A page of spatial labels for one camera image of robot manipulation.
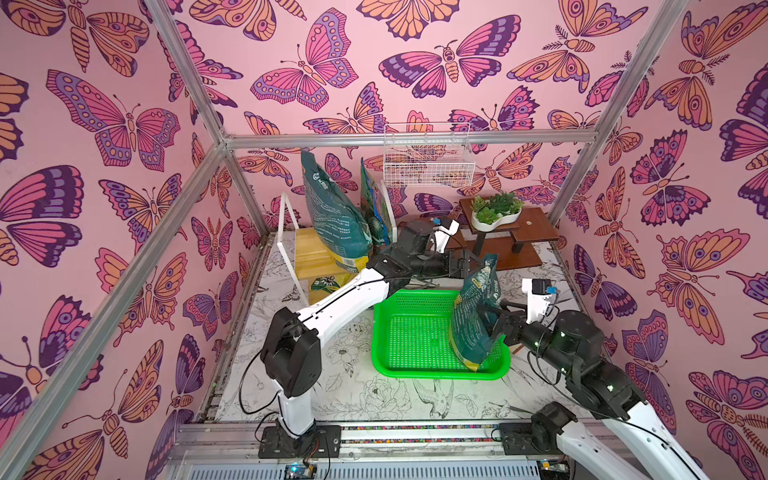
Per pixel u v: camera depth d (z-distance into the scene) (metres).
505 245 1.10
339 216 0.68
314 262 0.84
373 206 0.76
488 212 0.85
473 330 0.62
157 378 0.68
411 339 0.91
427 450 0.73
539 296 0.58
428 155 0.95
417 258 0.65
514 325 0.58
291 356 0.46
